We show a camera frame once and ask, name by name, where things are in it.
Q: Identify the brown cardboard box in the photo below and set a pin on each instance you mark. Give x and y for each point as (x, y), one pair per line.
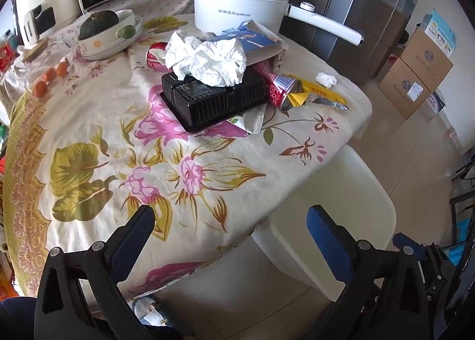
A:
(402, 87)
(426, 54)

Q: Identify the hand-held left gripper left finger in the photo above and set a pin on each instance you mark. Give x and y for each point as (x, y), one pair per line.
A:
(130, 238)

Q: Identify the white green packet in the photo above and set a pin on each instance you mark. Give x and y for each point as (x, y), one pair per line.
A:
(252, 121)

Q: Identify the black metal rack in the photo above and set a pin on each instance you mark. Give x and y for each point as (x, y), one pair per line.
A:
(462, 199)

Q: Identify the small blue white box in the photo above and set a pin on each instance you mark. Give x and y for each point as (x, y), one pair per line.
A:
(436, 101)

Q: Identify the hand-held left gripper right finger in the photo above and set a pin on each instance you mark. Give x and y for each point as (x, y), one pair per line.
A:
(328, 241)

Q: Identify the blue and white box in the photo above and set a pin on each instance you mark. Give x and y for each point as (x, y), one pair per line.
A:
(441, 30)

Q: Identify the white paper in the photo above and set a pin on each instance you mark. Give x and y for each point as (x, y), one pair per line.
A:
(211, 61)

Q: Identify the yellow wrapper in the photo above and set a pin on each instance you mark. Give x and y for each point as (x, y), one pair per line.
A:
(315, 89)

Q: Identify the clear glass jar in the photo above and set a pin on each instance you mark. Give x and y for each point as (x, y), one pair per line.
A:
(20, 71)

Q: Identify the red packet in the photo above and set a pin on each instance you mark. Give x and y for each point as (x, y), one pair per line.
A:
(5, 57)

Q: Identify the white plastic bin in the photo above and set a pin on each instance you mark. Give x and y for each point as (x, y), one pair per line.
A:
(334, 184)

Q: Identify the floral tablecloth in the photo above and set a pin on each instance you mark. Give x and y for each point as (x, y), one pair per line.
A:
(92, 113)

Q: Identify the black plastic tray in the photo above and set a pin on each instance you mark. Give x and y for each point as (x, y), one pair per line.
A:
(211, 102)

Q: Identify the red drink can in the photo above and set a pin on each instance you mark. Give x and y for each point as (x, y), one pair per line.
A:
(276, 87)
(153, 58)

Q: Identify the small orange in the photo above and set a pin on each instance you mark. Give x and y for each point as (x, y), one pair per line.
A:
(40, 88)
(62, 68)
(49, 74)

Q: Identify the blue and white carton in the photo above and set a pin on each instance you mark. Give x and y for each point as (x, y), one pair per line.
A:
(259, 41)

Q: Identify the dark green pumpkin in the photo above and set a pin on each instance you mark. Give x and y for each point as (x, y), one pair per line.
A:
(96, 24)

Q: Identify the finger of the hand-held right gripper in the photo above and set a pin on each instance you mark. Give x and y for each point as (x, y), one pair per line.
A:
(402, 239)

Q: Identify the wooden jar lid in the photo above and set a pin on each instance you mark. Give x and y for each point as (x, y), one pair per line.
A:
(35, 50)

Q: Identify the small green fruit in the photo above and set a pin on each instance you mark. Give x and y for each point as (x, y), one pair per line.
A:
(125, 32)

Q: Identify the small white tissue ball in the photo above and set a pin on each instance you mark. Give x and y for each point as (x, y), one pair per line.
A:
(326, 80)

